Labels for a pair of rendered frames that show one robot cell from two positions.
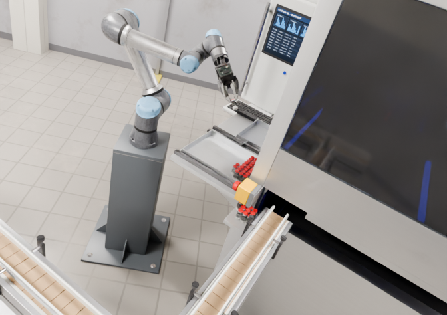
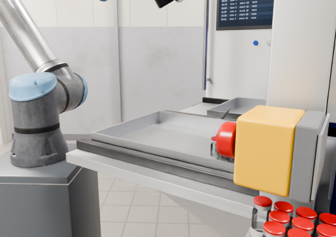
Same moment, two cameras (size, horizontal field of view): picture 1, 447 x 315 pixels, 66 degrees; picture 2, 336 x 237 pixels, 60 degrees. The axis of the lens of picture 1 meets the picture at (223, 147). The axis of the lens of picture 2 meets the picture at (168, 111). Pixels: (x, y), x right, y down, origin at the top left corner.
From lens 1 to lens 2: 1.08 m
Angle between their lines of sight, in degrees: 23
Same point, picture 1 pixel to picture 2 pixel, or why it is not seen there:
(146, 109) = (22, 83)
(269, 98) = (244, 87)
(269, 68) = (232, 47)
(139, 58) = (16, 17)
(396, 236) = not seen: outside the picture
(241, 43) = (197, 86)
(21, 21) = not seen: outside the picture
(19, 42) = not seen: outside the picture
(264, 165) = (306, 35)
